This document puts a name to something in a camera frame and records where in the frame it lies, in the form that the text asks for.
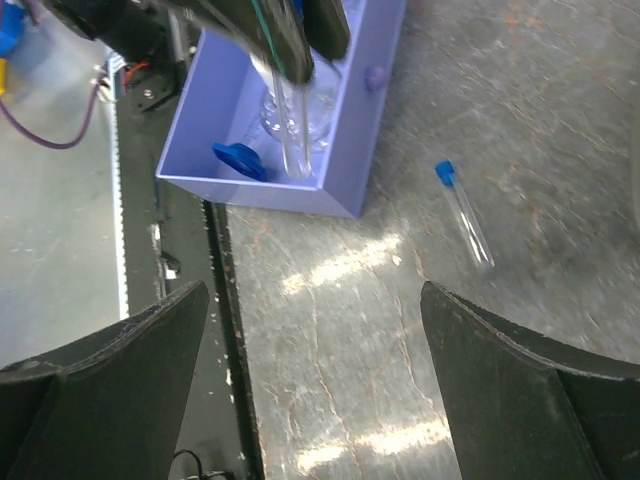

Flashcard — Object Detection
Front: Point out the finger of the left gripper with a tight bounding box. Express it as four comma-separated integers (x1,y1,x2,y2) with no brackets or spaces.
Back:
164,0,314,84
303,0,350,61

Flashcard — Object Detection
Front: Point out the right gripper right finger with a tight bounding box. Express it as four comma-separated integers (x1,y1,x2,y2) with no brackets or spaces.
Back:
420,282,639,479

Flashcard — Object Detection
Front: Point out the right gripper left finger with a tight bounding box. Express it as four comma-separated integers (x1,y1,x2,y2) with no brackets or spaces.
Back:
1,281,209,479

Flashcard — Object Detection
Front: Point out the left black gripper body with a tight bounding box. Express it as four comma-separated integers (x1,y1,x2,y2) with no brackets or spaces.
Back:
42,0,200,55

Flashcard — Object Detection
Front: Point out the blue cap test tube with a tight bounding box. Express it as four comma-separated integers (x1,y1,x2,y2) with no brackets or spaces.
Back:
272,73,312,178
434,160,495,271

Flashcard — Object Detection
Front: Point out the round flask white stopper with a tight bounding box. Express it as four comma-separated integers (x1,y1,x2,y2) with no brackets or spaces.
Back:
250,52,342,152

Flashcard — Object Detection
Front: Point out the multicolour compartment organizer tray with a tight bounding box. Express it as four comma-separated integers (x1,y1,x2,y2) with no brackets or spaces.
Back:
156,1,407,218

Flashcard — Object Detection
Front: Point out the slotted cable duct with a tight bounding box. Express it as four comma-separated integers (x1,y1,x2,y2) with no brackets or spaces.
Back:
107,53,129,320

